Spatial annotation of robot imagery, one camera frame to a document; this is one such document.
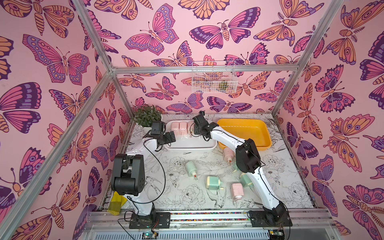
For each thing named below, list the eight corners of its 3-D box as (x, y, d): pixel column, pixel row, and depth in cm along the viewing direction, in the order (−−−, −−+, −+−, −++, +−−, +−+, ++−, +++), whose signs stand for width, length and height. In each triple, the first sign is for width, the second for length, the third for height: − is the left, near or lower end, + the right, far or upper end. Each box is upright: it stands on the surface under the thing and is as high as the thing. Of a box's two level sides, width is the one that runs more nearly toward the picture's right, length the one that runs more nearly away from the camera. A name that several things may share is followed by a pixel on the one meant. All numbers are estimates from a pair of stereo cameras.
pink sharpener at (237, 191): (232, 200, 80) (234, 197, 75) (230, 187, 85) (232, 183, 80) (242, 200, 80) (245, 197, 75) (239, 187, 85) (242, 183, 80)
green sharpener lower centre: (206, 190, 85) (207, 185, 79) (206, 181, 88) (207, 176, 82) (221, 190, 85) (222, 185, 79) (220, 181, 88) (221, 176, 82)
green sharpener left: (190, 181, 89) (189, 175, 82) (185, 168, 94) (185, 162, 87) (197, 178, 90) (197, 172, 83) (193, 166, 95) (193, 159, 88)
